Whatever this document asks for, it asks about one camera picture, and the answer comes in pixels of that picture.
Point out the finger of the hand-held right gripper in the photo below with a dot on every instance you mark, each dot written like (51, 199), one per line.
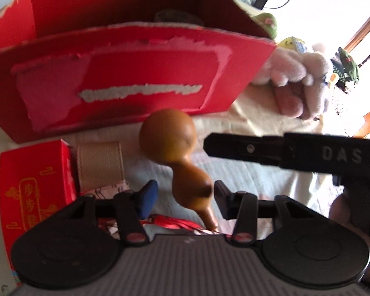
(234, 148)

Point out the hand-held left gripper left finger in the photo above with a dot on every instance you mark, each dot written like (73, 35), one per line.
(148, 197)

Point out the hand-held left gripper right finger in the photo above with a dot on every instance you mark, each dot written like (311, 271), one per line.
(222, 200)

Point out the brown wooden gourd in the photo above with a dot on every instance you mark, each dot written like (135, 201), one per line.
(166, 135)

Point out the large red cardboard box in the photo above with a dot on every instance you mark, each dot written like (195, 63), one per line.
(141, 67)

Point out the small red gold-printed box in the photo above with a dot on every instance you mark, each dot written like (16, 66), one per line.
(27, 175)

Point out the light green quilted bedsheet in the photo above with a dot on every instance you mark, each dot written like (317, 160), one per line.
(249, 172)

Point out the red ribbon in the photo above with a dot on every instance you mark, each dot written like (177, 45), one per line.
(169, 222)

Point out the floral printed paper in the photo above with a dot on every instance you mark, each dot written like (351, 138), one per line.
(111, 189)

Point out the brown wooden furniture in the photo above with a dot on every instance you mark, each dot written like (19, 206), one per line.
(368, 123)

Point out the beige leather case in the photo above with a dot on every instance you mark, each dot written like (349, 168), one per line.
(98, 163)

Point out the dark green dragon toy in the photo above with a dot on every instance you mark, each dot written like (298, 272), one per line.
(345, 67)

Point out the pink plush toy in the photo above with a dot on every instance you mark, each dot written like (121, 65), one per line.
(296, 64)

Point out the yellow plush toy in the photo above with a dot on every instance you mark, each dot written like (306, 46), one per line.
(291, 43)

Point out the green plush toy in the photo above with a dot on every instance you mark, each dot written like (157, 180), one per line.
(269, 24)

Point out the black power adapter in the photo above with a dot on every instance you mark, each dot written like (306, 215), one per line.
(260, 0)

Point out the white printed box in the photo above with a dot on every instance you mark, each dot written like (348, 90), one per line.
(0, 283)

